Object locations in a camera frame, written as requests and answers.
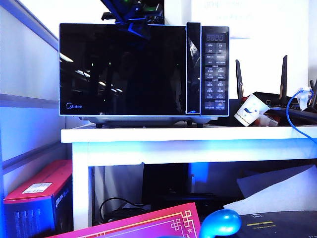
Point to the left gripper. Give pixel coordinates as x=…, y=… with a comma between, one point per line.
x=133, y=21

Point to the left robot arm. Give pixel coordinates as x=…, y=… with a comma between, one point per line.
x=114, y=3

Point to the black Midea microwave oven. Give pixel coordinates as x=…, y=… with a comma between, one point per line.
x=215, y=74

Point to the small white red box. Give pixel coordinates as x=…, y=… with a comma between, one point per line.
x=267, y=121

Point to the pink gift box gold pattern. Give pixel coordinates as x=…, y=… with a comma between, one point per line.
x=148, y=223

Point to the black box yellow print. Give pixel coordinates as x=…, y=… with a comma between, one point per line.
x=284, y=228

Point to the white table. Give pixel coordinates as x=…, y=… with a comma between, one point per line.
x=173, y=135

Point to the grey framed office partition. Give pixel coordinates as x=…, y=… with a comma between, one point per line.
x=29, y=101

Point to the white paper cup blue print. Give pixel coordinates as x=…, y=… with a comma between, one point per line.
x=248, y=109

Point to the black router with antennas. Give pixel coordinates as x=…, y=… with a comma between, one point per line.
x=271, y=97

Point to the black rectangular panel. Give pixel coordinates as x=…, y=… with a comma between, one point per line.
x=164, y=178

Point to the white tape tag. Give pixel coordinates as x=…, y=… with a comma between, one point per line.
x=303, y=98

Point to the black flat device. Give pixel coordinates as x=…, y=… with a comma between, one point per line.
x=184, y=200

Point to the black power adapter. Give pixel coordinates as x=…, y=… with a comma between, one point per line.
x=122, y=213

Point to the pale grey sheet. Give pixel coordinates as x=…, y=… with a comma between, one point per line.
x=266, y=183

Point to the red and blue carton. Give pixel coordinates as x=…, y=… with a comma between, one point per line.
x=28, y=213

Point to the glossy blue round object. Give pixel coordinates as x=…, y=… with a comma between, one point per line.
x=221, y=223

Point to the white paper sheet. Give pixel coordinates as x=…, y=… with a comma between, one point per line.
x=284, y=200

